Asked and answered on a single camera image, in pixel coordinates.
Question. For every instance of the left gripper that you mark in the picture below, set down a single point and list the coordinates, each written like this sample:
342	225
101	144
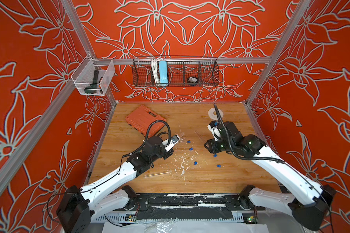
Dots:
167	155

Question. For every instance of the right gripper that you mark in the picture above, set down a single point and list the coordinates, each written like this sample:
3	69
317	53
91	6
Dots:
211	146

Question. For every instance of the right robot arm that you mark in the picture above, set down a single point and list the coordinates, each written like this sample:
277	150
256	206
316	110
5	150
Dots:
308	202

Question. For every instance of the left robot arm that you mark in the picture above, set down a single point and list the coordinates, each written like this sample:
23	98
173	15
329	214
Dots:
79	206

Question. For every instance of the orange plastic tool case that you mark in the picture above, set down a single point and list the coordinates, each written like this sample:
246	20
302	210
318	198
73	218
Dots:
141	118

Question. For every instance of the white foam tape roll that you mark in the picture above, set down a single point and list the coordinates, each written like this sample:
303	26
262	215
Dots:
212	114

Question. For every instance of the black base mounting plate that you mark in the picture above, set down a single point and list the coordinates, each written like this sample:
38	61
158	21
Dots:
152	207

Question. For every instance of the light blue box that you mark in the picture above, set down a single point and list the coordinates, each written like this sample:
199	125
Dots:
163	73

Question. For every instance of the dark green tool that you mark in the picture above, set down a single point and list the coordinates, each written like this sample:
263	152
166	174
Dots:
92	88

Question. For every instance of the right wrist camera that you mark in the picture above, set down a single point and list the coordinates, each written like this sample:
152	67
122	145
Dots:
212	127

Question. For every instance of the black wire basket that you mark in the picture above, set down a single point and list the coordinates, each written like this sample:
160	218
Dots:
146	72

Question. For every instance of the clear acrylic wall box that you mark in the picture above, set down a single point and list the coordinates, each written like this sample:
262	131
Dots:
83	75

